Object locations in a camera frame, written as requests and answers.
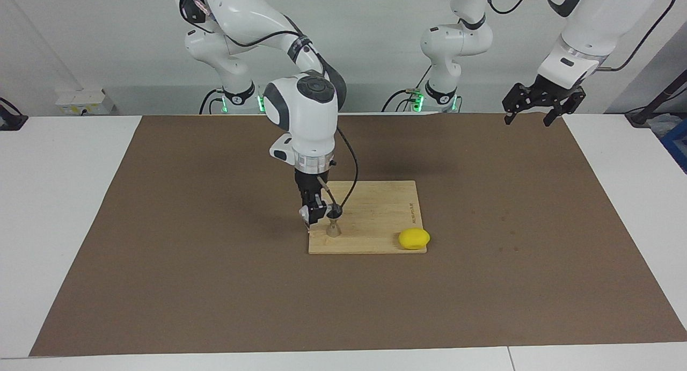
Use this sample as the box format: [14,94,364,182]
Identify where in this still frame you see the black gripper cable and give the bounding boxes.
[483,0,678,72]
[225,30,360,221]

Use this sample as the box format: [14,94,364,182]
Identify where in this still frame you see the blue crate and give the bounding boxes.
[661,118,687,174]

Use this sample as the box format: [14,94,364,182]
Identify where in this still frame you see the bamboo cutting board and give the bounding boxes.
[303,180,428,255]

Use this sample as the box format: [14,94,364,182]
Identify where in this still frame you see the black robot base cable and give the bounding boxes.
[199,88,226,115]
[382,64,433,113]

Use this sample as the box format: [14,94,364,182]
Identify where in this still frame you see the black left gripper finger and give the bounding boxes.
[543,90,587,127]
[502,84,538,126]

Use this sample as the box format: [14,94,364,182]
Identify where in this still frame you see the steel double jigger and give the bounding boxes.
[326,203,344,238]

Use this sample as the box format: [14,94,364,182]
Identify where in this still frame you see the black tripod leg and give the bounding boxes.
[625,68,687,127]

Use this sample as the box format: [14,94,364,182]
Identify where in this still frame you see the black stand foot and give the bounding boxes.
[0,97,28,131]

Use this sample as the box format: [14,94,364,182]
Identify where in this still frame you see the brown table mat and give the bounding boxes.
[30,113,687,357]

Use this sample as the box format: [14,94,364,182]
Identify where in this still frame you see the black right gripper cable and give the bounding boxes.
[225,30,360,221]

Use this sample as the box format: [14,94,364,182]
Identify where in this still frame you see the yellow lemon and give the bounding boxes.
[398,228,431,251]

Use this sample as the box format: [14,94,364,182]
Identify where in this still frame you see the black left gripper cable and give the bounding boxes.
[483,0,678,72]

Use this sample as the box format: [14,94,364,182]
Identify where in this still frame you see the white wall socket box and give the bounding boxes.
[55,89,116,117]

